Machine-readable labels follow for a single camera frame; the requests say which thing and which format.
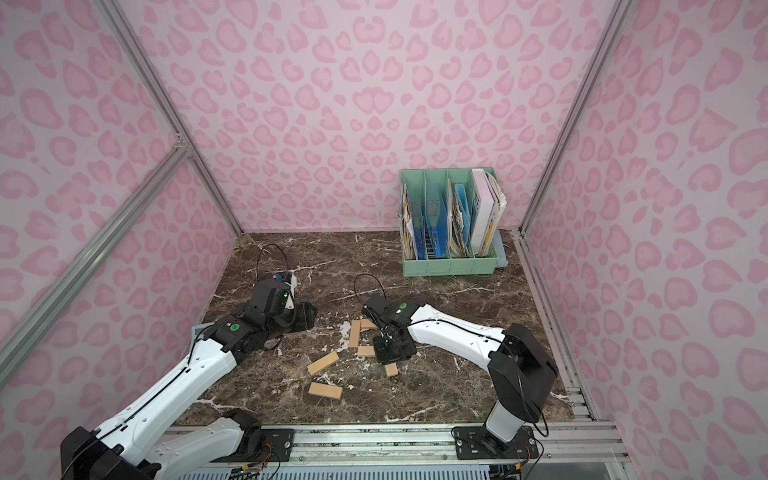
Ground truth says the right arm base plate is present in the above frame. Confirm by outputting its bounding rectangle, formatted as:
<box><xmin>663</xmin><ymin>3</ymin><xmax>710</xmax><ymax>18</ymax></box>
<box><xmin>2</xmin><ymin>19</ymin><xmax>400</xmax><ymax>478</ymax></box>
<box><xmin>451</xmin><ymin>426</ymin><xmax>540</xmax><ymax>463</ymax></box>

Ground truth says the green file organizer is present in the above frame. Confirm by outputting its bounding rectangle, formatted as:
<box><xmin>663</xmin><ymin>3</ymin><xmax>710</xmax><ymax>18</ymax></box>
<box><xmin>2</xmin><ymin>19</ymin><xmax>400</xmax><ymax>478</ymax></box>
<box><xmin>398</xmin><ymin>168</ymin><xmax>506</xmax><ymax>277</ymax></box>

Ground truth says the aluminium front rail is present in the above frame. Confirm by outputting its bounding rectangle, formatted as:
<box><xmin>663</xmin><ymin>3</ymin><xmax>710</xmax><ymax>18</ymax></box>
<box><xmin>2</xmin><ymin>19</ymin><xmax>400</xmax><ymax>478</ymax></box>
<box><xmin>113</xmin><ymin>421</ymin><xmax>631</xmax><ymax>480</ymax></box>

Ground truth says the wooden block angled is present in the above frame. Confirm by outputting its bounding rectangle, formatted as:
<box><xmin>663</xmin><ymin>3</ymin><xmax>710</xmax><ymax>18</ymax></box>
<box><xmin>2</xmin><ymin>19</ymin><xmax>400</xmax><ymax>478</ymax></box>
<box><xmin>385</xmin><ymin>363</ymin><xmax>399</xmax><ymax>377</ymax></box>

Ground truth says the light blue calculator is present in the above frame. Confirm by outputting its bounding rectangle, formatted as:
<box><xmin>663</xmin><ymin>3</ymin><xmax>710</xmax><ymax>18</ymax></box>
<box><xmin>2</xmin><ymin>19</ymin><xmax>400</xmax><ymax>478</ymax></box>
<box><xmin>191</xmin><ymin>323</ymin><xmax>209</xmax><ymax>342</ymax></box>

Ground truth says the wooden block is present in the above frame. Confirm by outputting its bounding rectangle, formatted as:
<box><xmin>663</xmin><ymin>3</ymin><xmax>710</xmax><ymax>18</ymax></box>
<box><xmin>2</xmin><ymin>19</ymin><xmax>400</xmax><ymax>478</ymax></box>
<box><xmin>357</xmin><ymin>345</ymin><xmax>376</xmax><ymax>358</ymax></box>
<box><xmin>361</xmin><ymin>319</ymin><xmax>378</xmax><ymax>331</ymax></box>
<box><xmin>307</xmin><ymin>351</ymin><xmax>340</xmax><ymax>376</ymax></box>
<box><xmin>309</xmin><ymin>382</ymin><xmax>343</xmax><ymax>400</ymax></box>
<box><xmin>348</xmin><ymin>320</ymin><xmax>362</xmax><ymax>350</ymax></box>

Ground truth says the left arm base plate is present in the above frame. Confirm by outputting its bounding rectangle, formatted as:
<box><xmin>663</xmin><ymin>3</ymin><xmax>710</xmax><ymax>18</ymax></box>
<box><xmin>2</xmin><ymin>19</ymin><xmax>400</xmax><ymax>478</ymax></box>
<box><xmin>238</xmin><ymin>428</ymin><xmax>295</xmax><ymax>463</ymax></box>

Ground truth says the white book in organizer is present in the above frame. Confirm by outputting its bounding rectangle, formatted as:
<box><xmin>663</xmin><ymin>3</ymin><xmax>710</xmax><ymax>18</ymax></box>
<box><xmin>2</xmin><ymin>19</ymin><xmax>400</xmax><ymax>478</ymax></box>
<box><xmin>471</xmin><ymin>168</ymin><xmax>500</xmax><ymax>257</ymax></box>

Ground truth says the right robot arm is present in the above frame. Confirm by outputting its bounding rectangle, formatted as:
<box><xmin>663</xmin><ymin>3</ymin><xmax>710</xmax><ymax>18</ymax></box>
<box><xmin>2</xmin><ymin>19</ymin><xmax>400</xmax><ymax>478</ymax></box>
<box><xmin>362</xmin><ymin>294</ymin><xmax>559</xmax><ymax>444</ymax></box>

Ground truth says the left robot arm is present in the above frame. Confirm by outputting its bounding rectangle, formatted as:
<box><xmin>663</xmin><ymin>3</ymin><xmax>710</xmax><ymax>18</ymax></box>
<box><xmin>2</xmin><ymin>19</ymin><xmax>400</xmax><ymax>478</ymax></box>
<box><xmin>60</xmin><ymin>272</ymin><xmax>317</xmax><ymax>479</ymax></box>

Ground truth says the blue folder in organizer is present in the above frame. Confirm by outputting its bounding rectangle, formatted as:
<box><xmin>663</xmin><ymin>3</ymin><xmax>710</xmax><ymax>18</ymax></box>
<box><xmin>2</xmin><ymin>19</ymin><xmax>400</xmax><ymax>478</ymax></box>
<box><xmin>424</xmin><ymin>186</ymin><xmax>448</xmax><ymax>258</ymax></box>

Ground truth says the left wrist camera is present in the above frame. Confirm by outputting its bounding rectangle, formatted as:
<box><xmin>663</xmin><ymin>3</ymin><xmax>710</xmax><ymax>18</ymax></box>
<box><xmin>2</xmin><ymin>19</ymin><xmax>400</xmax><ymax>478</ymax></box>
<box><xmin>274</xmin><ymin>271</ymin><xmax>297</xmax><ymax>300</ymax></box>

